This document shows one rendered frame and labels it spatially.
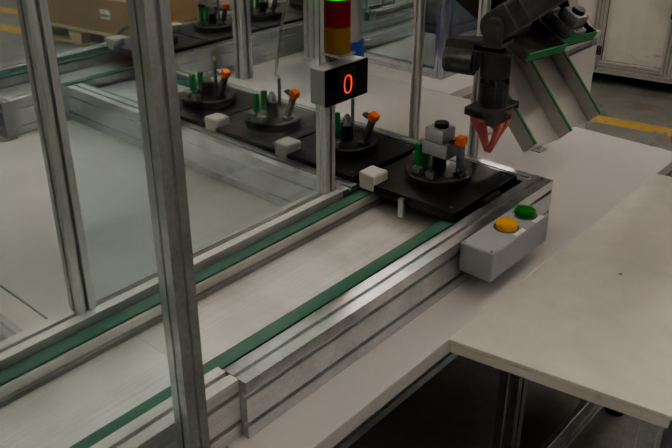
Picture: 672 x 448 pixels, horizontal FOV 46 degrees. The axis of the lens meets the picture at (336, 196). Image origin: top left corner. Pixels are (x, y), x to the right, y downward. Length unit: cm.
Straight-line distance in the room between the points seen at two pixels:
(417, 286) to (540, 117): 65
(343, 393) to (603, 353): 44
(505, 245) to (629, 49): 424
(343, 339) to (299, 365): 10
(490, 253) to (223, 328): 49
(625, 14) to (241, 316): 455
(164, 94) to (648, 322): 99
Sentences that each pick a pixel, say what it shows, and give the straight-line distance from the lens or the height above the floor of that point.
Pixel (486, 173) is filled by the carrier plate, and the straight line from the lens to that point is 173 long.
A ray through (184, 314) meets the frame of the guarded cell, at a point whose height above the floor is 115.
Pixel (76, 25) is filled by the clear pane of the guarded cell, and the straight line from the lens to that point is 77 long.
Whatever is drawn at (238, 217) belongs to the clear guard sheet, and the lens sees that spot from 147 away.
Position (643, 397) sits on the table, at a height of 86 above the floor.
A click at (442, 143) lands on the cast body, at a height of 106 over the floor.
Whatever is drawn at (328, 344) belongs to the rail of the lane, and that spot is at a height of 93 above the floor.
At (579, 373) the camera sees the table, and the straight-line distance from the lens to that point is 135.
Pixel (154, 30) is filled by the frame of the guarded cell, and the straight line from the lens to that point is 80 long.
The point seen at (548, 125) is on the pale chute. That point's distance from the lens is 189.
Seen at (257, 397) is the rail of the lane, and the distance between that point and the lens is 116.
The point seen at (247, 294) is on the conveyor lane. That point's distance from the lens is 139.
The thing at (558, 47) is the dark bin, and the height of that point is 121.
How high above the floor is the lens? 167
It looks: 26 degrees down
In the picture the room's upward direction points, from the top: straight up
